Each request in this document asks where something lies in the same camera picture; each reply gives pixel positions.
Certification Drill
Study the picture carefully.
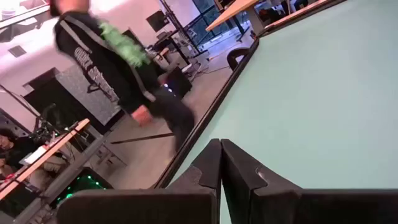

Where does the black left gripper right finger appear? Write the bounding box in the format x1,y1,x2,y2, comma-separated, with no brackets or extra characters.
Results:
220,138,398,224

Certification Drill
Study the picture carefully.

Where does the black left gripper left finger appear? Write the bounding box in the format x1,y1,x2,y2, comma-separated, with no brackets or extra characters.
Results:
57,138,223,224

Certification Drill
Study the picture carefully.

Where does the computer case with green lights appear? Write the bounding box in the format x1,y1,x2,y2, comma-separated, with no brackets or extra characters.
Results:
49,167,114,210

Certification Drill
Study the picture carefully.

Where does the wooden desk with grey legs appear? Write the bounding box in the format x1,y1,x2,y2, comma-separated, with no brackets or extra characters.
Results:
0,118,128,224

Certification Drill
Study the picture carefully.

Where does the green table mat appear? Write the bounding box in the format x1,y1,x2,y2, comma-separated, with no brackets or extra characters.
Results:
169,0,398,224

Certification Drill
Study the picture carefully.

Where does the black equipment cabinet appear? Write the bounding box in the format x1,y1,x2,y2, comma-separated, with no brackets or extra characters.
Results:
22,64,126,135

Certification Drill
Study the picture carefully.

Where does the person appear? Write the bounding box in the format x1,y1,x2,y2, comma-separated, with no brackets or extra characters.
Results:
49,0,197,153
0,128,43,180

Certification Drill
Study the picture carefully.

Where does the light wooden table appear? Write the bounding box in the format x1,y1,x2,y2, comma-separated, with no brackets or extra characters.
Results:
205,0,267,35

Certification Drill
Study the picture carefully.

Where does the black metal table frame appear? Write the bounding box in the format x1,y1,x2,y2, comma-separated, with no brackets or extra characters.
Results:
151,0,348,190

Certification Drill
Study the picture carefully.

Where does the black vacuum hose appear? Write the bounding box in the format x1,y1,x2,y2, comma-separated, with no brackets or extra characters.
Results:
226,47,251,72

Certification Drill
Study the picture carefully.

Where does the black wall monitor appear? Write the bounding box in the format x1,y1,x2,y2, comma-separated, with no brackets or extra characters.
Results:
145,9,171,33

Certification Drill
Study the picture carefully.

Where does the wall air vent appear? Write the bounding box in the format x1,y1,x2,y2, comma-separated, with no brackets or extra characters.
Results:
7,44,28,59

